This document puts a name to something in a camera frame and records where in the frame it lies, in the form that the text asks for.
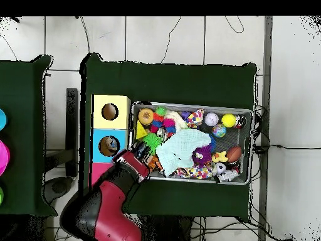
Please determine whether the mint green cloth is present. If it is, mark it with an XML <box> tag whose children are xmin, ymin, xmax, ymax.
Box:
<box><xmin>155</xmin><ymin>129</ymin><xmax>212</xmax><ymax>177</ymax></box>

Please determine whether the purple spiky ball with eyes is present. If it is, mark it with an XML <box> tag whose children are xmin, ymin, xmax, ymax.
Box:
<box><xmin>191</xmin><ymin>145</ymin><xmax>213</xmax><ymax>166</ymax></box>

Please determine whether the wooden box with three holes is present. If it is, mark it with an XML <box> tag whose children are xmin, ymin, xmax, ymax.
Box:
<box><xmin>88</xmin><ymin>94</ymin><xmax>131</xmax><ymax>186</ymax></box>

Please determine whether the plain green spiky ball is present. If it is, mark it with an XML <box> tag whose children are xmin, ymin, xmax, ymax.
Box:
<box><xmin>142</xmin><ymin>132</ymin><xmax>163</xmax><ymax>152</ymax></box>

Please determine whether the yellow toy cheese wedge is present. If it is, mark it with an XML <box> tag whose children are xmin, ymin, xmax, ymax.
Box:
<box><xmin>136</xmin><ymin>119</ymin><xmax>149</xmax><ymax>141</ymax></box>

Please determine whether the toy burger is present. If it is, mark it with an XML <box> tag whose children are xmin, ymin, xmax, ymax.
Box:
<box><xmin>138</xmin><ymin>108</ymin><xmax>154</xmax><ymax>126</ymax></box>

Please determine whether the black upright panel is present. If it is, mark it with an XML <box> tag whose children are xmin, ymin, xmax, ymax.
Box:
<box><xmin>65</xmin><ymin>87</ymin><xmax>79</xmax><ymax>178</ymax></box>

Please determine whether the yellow rubber duck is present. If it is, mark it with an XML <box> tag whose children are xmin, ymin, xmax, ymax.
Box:
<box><xmin>211</xmin><ymin>151</ymin><xmax>229</xmax><ymax>163</ymax></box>

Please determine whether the white baseball toy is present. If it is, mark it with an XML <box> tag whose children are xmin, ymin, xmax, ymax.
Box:
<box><xmin>204</xmin><ymin>112</ymin><xmax>219</xmax><ymax>127</ymax></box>

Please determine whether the dark green table cloth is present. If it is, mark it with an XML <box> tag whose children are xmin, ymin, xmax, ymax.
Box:
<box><xmin>79</xmin><ymin>53</ymin><xmax>258</xmax><ymax>222</ymax></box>

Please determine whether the globe print ball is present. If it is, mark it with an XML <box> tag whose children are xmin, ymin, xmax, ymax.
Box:
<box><xmin>212</xmin><ymin>123</ymin><xmax>227</xmax><ymax>138</ymax></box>

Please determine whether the brown toy football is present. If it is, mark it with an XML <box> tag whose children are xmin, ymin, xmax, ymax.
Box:
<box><xmin>226</xmin><ymin>146</ymin><xmax>243</xmax><ymax>163</ymax></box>

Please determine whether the yellow ball toy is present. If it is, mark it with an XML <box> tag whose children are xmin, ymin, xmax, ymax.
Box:
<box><xmin>221</xmin><ymin>113</ymin><xmax>236</xmax><ymax>128</ymax></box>

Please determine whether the dark green side table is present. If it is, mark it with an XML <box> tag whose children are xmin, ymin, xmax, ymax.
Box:
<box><xmin>0</xmin><ymin>55</ymin><xmax>58</xmax><ymax>217</ymax></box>

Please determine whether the pink round object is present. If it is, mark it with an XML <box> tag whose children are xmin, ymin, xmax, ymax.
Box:
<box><xmin>0</xmin><ymin>139</ymin><xmax>11</xmax><ymax>176</ymax></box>

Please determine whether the cyan round object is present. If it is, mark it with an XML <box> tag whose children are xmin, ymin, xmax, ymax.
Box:
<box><xmin>0</xmin><ymin>109</ymin><xmax>8</xmax><ymax>131</ymax></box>

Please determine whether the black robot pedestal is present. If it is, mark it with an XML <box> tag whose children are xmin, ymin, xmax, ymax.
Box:
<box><xmin>140</xmin><ymin>215</ymin><xmax>195</xmax><ymax>241</ymax></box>

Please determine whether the wire mesh bin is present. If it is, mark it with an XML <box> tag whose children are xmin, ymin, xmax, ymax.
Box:
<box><xmin>127</xmin><ymin>101</ymin><xmax>253</xmax><ymax>186</ymax></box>

